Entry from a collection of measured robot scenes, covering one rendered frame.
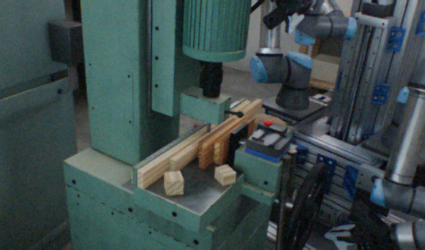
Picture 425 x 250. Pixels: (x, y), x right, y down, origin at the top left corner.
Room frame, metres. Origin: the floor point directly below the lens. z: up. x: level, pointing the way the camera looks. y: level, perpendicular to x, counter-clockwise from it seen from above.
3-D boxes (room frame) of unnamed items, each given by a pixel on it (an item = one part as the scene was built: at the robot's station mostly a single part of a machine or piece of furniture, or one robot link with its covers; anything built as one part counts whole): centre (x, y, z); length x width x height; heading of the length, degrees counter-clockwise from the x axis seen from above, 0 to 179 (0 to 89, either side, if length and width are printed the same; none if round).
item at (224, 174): (0.92, -0.03, 0.92); 0.05 x 0.04 x 0.03; 33
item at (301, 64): (1.70, -0.32, 0.98); 0.13 x 0.12 x 0.14; 107
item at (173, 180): (0.85, 0.10, 0.92); 0.05 x 0.04 x 0.04; 19
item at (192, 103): (1.11, 0.05, 1.03); 0.14 x 0.07 x 0.09; 61
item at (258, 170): (1.01, -0.14, 0.92); 0.15 x 0.13 x 0.09; 151
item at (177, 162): (1.18, -0.02, 0.92); 0.55 x 0.02 x 0.04; 151
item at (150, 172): (1.11, 0.04, 0.93); 0.60 x 0.02 x 0.05; 151
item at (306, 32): (1.42, -0.29, 1.22); 0.11 x 0.08 x 0.11; 107
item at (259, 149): (1.01, -0.15, 0.99); 0.13 x 0.11 x 0.06; 151
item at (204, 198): (1.05, -0.07, 0.87); 0.61 x 0.30 x 0.06; 151
